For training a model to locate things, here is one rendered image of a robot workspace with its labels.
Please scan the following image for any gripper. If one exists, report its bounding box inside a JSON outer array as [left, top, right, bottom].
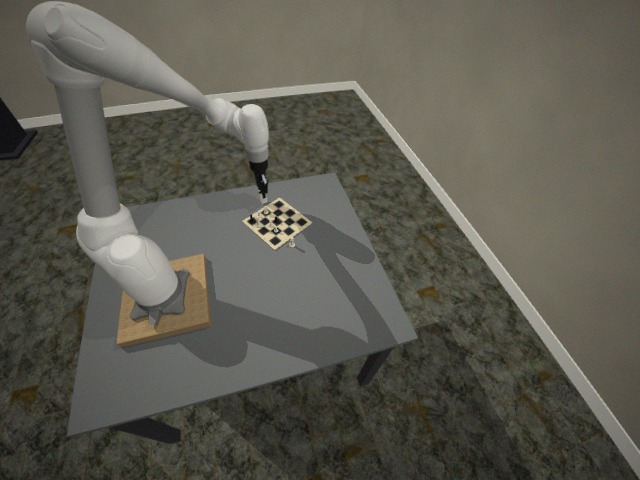
[[249, 159, 268, 204]]

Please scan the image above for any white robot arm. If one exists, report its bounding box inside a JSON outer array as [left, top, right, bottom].
[[26, 1, 269, 327]]

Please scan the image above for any black and cream chessboard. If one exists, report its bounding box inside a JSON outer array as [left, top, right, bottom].
[[243, 198, 312, 251]]

